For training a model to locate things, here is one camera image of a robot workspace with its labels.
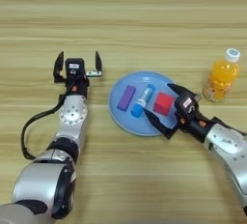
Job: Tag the orange juice bottle white cap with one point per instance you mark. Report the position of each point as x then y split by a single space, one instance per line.
222 76

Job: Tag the purple rectangular block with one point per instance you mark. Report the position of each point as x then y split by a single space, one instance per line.
126 98

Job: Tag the blue cylinder block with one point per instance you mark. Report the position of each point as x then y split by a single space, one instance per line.
143 100

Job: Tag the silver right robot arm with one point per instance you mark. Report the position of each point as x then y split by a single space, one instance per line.
230 150

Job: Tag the right gripper small black box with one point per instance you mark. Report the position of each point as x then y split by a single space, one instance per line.
186 104

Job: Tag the gripper small black box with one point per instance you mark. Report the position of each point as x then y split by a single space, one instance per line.
75 67
186 104

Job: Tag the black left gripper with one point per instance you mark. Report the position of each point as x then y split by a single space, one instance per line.
78 88

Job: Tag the red cube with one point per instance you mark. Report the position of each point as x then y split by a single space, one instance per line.
163 104

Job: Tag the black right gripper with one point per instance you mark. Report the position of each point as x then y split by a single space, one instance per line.
193 125

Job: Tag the light blue round plate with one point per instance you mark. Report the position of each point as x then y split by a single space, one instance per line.
127 121

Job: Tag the left gripper small black box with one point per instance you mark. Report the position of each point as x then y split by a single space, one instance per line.
75 67

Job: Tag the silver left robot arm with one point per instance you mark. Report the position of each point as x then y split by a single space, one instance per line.
48 182

